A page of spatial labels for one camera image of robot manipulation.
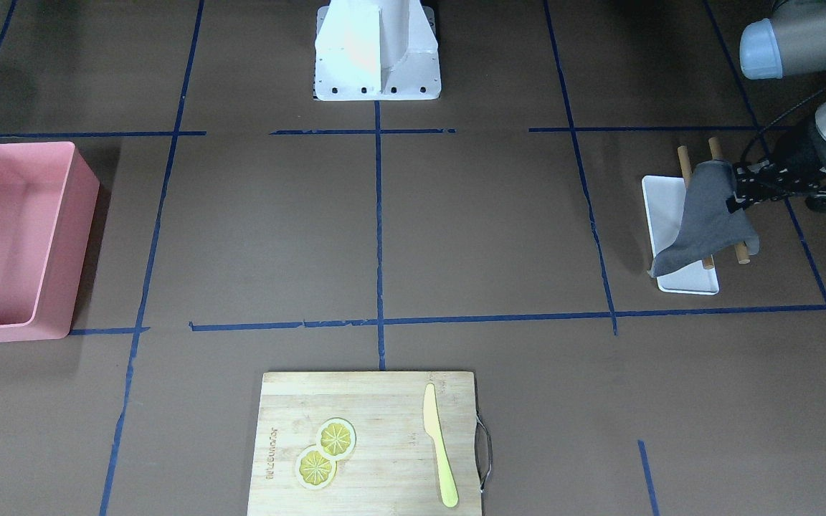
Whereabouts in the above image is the white tray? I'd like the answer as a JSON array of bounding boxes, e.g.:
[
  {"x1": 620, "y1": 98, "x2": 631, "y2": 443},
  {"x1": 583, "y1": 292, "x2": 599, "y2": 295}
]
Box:
[{"x1": 640, "y1": 176, "x2": 720, "y2": 296}]

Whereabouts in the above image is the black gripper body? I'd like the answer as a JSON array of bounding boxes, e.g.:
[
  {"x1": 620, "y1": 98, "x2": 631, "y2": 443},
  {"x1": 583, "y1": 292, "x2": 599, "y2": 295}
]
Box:
[{"x1": 772, "y1": 122, "x2": 826, "y2": 213}]

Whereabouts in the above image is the wooden cutting board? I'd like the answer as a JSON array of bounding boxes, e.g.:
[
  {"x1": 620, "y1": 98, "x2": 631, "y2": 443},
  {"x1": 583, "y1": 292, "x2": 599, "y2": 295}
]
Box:
[{"x1": 246, "y1": 371, "x2": 484, "y2": 515}]

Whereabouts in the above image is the pink plastic bin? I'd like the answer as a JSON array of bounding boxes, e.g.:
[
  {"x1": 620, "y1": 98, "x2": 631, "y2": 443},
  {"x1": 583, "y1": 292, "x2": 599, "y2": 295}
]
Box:
[{"x1": 0, "y1": 141, "x2": 100, "y2": 343}]

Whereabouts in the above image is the lemon slice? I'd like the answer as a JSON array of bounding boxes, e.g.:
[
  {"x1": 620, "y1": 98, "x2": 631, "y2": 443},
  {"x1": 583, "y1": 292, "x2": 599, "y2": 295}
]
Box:
[
  {"x1": 317, "y1": 417, "x2": 357, "y2": 462},
  {"x1": 294, "y1": 446, "x2": 338, "y2": 490}
]

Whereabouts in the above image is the yellow plastic knife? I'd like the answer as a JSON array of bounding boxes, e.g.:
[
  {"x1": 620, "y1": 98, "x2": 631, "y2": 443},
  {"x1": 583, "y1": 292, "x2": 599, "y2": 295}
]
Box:
[{"x1": 422, "y1": 383, "x2": 459, "y2": 507}]

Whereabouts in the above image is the white mounting post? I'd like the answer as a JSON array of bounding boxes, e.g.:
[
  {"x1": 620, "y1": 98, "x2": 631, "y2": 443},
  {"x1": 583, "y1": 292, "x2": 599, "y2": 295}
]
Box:
[{"x1": 313, "y1": 1, "x2": 442, "y2": 102}]

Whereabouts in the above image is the grey cloth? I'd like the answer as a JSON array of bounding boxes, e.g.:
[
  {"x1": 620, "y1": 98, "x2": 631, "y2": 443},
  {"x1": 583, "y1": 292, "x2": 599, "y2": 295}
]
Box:
[{"x1": 650, "y1": 160, "x2": 761, "y2": 277}]

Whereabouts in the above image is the wooden rod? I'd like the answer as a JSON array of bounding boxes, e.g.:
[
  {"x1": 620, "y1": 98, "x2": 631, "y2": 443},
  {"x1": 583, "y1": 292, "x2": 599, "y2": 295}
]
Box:
[
  {"x1": 708, "y1": 136, "x2": 751, "y2": 264},
  {"x1": 676, "y1": 145, "x2": 715, "y2": 270}
]

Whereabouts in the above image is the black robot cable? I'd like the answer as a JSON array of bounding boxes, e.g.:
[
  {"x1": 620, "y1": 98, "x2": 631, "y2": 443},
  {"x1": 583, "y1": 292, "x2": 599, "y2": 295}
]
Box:
[{"x1": 740, "y1": 60, "x2": 826, "y2": 167}]

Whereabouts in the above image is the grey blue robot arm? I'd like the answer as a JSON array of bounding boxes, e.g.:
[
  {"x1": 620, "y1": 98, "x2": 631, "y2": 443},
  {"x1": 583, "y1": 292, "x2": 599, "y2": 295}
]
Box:
[{"x1": 726, "y1": 1, "x2": 826, "y2": 213}]

